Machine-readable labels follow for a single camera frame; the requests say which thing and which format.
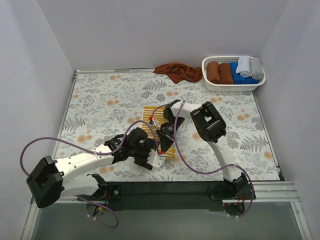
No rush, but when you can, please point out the yellow striped towel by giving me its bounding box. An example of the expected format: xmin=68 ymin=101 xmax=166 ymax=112
xmin=140 ymin=106 xmax=176 ymax=161

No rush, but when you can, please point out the brown towel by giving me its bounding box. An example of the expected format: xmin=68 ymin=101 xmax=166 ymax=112
xmin=206 ymin=61 xmax=221 ymax=85
xmin=218 ymin=63 xmax=234 ymax=85
xmin=153 ymin=62 xmax=203 ymax=84

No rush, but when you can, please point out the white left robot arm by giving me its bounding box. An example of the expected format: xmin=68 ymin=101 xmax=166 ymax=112
xmin=26 ymin=127 xmax=165 ymax=208

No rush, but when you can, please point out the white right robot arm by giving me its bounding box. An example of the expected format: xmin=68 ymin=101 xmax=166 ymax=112
xmin=156 ymin=100 xmax=254 ymax=200

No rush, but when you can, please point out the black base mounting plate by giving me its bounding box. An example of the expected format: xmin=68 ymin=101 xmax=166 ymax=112
xmin=81 ymin=181 xmax=256 ymax=216

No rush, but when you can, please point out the white plastic basket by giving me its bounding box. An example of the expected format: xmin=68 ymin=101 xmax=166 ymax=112
xmin=201 ymin=55 xmax=266 ymax=92

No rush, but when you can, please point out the floral patterned table mat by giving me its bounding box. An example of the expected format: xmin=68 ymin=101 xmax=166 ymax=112
xmin=60 ymin=72 xmax=280 ymax=182

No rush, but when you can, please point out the rolled light blue towel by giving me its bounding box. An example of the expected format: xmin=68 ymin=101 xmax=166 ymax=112
xmin=236 ymin=55 xmax=251 ymax=78

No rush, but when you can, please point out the rolled grey towel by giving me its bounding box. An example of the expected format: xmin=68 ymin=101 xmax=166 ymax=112
xmin=249 ymin=57 xmax=265 ymax=81

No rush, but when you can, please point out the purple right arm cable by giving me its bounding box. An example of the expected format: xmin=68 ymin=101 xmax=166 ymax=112
xmin=148 ymin=100 xmax=257 ymax=219

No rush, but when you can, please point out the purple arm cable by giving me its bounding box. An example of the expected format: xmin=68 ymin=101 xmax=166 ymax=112
xmin=148 ymin=100 xmax=257 ymax=219
xmin=19 ymin=119 xmax=166 ymax=229

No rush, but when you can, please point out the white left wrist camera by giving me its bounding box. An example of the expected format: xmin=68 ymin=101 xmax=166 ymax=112
xmin=146 ymin=149 xmax=166 ymax=168

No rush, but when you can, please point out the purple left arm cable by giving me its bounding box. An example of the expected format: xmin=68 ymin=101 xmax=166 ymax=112
xmin=19 ymin=119 xmax=166 ymax=229

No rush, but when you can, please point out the aluminium frame rail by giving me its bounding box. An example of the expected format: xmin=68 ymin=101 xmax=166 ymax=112
xmin=30 ymin=181 xmax=301 ymax=204

